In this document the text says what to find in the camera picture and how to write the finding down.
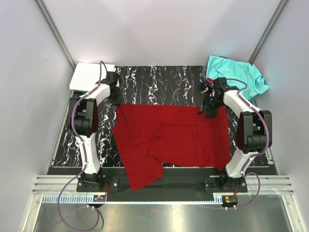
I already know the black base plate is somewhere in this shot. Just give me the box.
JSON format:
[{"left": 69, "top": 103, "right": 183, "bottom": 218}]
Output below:
[{"left": 77, "top": 167, "right": 249, "bottom": 203}]

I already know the teal t shirt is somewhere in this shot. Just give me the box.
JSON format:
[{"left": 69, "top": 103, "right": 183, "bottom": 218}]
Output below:
[{"left": 206, "top": 56, "right": 269, "bottom": 101}]

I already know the left cable duct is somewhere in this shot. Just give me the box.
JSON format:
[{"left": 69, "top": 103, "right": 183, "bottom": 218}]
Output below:
[{"left": 42, "top": 194, "right": 106, "bottom": 204}]

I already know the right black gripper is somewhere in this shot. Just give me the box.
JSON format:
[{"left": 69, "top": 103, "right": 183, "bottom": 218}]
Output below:
[{"left": 197, "top": 93, "right": 223, "bottom": 120}]

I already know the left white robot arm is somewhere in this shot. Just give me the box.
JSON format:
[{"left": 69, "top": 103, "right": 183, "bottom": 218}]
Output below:
[{"left": 68, "top": 71, "right": 121, "bottom": 191}]

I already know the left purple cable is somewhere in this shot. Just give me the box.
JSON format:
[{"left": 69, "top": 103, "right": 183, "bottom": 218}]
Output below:
[{"left": 56, "top": 60, "right": 108, "bottom": 230}]

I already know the aluminium cross rail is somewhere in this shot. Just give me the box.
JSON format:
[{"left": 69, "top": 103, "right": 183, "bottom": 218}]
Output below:
[{"left": 32, "top": 175, "right": 293, "bottom": 195}]

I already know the right aluminium frame post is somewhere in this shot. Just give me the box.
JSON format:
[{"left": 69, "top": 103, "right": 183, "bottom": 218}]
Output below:
[{"left": 248, "top": 0, "right": 289, "bottom": 64}]

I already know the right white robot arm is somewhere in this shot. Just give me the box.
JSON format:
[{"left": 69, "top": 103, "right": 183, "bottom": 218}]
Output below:
[{"left": 198, "top": 77, "right": 272, "bottom": 192}]

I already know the folded white t shirt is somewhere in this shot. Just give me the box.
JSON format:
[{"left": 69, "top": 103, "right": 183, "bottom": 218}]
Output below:
[{"left": 69, "top": 63, "right": 115, "bottom": 92}]

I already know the red t shirt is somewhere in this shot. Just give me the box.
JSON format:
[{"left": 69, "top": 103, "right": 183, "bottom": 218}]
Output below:
[{"left": 112, "top": 103, "right": 230, "bottom": 191}]

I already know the left aluminium frame post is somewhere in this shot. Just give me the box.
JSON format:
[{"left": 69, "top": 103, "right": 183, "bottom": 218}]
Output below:
[{"left": 34, "top": 0, "right": 76, "bottom": 71}]

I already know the aluminium frame post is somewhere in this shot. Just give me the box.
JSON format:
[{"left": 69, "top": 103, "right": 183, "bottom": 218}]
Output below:
[
  {"left": 248, "top": 0, "right": 289, "bottom": 64},
  {"left": 34, "top": 0, "right": 76, "bottom": 71}
]

